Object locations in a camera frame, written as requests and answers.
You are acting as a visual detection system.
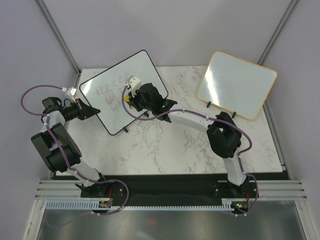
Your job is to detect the yellow black eraser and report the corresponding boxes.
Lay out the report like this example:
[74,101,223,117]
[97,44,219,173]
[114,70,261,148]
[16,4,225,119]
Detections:
[123,94,132,103]

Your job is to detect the black-framed whiteboard with writing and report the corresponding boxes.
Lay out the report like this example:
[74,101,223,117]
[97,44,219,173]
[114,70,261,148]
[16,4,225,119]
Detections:
[79,50,169,136]

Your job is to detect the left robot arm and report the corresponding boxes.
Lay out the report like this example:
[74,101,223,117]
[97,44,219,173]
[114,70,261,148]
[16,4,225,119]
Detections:
[31,97,110,197]

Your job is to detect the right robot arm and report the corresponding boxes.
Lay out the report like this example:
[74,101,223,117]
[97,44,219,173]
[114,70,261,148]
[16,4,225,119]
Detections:
[123,78,247,197]

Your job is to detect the black whiteboard stand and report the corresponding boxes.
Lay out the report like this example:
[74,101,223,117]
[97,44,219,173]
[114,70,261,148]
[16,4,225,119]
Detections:
[122,111,150,133]

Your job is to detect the orange-framed whiteboard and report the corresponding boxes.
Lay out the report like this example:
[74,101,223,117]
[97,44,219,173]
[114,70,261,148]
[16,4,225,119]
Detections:
[196,51,278,121]

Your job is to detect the black orange-board stand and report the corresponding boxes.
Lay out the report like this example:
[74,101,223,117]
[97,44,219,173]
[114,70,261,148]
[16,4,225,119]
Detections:
[206,101,238,119]

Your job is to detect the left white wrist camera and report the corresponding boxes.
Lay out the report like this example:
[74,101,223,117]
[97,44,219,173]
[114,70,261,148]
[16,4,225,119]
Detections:
[61,87,77,103]

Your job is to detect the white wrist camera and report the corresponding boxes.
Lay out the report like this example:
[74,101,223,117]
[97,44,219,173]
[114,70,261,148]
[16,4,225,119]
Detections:
[61,87,77,103]
[125,75,142,98]

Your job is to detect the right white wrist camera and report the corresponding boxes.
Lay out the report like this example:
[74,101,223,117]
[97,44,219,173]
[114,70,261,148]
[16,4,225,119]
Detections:
[125,75,142,98]

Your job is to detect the aluminium frame rail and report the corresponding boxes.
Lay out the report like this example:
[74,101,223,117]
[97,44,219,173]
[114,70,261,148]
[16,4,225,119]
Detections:
[35,178,307,200]

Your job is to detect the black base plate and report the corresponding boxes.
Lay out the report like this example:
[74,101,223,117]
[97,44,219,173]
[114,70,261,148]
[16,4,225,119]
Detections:
[51,172,261,213]

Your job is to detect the white slotted cable duct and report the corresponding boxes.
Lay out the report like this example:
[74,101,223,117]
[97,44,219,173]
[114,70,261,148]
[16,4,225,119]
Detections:
[45,200,234,211]

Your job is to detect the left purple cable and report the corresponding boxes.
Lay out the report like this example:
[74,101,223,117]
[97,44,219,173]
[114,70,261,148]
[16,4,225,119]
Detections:
[20,84,130,229]

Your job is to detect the purple cable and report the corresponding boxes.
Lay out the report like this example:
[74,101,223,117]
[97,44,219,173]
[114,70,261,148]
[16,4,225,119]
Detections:
[121,86,259,218]
[20,84,130,229]

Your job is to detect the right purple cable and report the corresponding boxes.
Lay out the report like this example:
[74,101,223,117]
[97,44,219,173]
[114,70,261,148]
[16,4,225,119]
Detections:
[121,86,259,218]

